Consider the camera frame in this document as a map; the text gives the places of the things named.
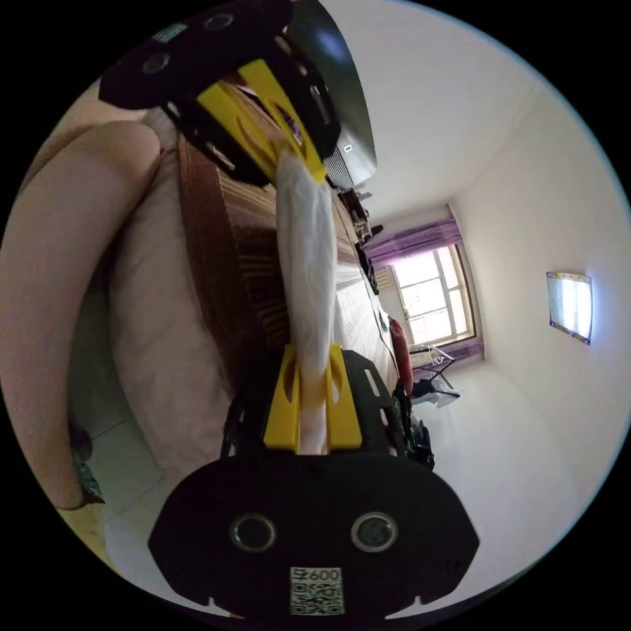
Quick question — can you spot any white short sleeve shirt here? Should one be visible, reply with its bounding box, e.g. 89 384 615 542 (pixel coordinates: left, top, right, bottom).
274 150 339 456

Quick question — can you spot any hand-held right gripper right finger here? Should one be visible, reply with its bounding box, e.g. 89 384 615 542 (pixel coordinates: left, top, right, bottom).
326 343 364 452

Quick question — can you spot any square ceiling lamp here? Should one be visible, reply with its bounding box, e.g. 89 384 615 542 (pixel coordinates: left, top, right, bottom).
545 269 594 346

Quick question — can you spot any red cushion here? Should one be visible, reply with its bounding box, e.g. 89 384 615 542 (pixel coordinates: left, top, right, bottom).
388 317 411 391

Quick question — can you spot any clothes rack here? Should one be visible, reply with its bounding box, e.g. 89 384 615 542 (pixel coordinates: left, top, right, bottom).
410 344 463 411

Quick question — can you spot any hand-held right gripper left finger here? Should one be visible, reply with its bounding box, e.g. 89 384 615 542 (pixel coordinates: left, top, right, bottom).
262 344 301 450

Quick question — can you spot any window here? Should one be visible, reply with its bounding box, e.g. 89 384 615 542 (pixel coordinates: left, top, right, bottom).
392 243 478 348

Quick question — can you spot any purple curtain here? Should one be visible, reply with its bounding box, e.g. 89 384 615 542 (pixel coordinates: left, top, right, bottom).
363 218 488 363

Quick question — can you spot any black television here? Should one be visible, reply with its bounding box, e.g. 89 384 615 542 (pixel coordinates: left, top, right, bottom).
288 0 379 184

